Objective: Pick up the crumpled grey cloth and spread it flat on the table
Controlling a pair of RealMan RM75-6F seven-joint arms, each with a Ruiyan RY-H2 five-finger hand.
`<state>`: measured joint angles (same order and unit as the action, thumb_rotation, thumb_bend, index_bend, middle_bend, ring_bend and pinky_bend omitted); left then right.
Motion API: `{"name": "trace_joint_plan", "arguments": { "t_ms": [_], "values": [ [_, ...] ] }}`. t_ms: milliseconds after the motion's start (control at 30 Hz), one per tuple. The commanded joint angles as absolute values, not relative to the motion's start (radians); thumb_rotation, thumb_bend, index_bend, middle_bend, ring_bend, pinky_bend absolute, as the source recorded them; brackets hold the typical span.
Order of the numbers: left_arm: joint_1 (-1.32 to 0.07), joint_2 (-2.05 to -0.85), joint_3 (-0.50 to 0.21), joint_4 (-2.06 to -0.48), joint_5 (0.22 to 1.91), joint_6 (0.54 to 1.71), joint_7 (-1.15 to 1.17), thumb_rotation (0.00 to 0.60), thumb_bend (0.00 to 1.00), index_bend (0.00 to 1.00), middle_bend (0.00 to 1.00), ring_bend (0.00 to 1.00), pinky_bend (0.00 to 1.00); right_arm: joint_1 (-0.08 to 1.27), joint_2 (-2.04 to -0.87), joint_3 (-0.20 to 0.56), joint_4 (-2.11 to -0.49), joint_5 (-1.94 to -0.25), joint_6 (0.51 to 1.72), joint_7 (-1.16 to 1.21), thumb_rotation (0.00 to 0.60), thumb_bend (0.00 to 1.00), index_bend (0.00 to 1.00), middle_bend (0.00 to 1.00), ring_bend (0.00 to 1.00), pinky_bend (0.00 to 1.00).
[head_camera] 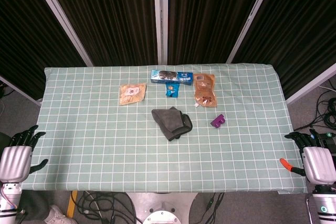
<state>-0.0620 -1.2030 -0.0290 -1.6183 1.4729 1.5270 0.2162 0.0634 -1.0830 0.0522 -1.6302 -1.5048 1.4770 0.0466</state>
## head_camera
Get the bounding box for yellow floor tape strip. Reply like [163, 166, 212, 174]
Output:
[66, 190, 79, 219]

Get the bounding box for blue cookie box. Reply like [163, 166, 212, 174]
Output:
[150, 69, 194, 87]

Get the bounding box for grey trouser leg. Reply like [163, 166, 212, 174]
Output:
[15, 189, 56, 222]

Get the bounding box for grey metal chair frame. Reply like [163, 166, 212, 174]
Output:
[305, 197, 315, 224]

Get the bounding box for small blue snack packet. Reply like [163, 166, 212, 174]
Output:
[165, 82, 180, 98]

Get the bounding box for brown snack pouch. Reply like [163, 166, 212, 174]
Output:
[193, 73, 218, 109]

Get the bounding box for white sneaker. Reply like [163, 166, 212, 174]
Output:
[43, 204, 75, 224]

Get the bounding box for black power strip with lights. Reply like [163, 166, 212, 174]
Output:
[318, 131, 336, 140]

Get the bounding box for thin black floor cables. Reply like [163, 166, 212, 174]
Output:
[195, 192, 225, 224]

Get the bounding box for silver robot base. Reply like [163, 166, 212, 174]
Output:
[125, 191, 198, 224]

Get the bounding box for purple plastic block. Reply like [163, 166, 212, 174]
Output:
[210, 114, 226, 129]

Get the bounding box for white partition base rail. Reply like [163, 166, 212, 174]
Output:
[285, 62, 336, 105]
[0, 76, 43, 106]

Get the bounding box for grey green cloth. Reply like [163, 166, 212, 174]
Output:
[151, 106, 193, 142]

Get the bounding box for white partition post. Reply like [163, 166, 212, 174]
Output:
[28, 0, 94, 67]
[226, 0, 278, 64]
[153, 0, 169, 65]

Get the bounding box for black curtain panel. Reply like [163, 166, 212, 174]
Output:
[233, 0, 336, 100]
[43, 0, 158, 67]
[167, 0, 270, 65]
[0, 0, 87, 101]

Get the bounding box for black floor cable bundle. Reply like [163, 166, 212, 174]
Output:
[70, 191, 138, 224]

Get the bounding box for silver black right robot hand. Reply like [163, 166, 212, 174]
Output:
[279, 129, 336, 185]

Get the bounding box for beige snack bag white label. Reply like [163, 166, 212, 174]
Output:
[119, 82, 147, 106]

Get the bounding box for green checked tablecloth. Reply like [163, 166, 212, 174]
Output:
[20, 63, 308, 195]

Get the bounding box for black foot pedal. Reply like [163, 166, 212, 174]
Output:
[321, 138, 336, 154]

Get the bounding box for black chair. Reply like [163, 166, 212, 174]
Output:
[0, 131, 13, 151]

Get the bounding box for black coiled cables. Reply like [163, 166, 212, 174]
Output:
[293, 82, 336, 132]

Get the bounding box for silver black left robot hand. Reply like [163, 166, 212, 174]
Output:
[0, 125, 49, 184]

